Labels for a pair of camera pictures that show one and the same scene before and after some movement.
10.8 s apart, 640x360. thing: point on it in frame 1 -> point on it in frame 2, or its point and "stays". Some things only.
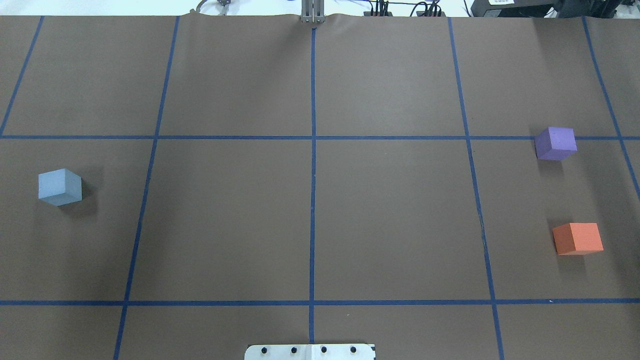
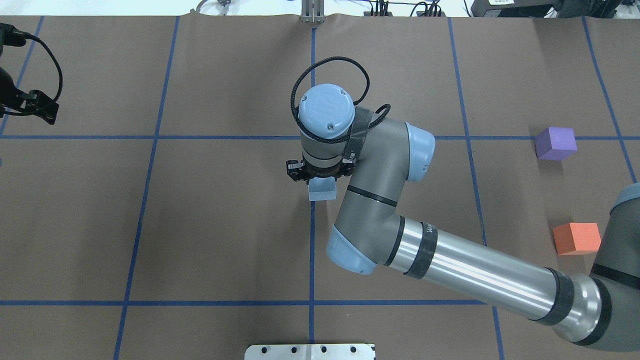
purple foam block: x=556 y=143 stays
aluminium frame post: x=313 y=11 stays
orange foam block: x=575 y=238 stays
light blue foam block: x=60 y=187 -> x=323 y=188
